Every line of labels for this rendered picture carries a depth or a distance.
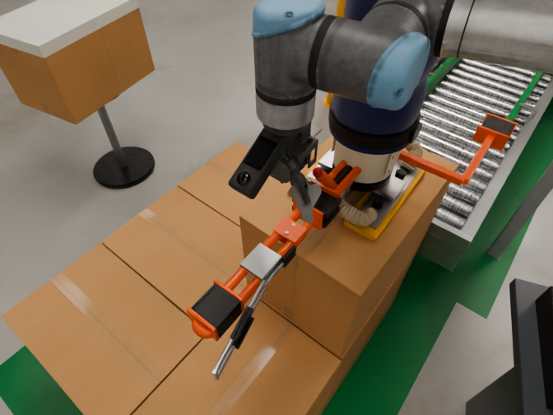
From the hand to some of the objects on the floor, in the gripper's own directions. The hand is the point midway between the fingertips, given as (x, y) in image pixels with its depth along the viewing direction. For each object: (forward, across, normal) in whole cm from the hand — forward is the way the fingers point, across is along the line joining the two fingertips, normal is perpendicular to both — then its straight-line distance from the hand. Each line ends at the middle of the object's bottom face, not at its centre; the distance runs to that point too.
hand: (276, 207), depth 74 cm
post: (+122, -50, -132) cm, 186 cm away
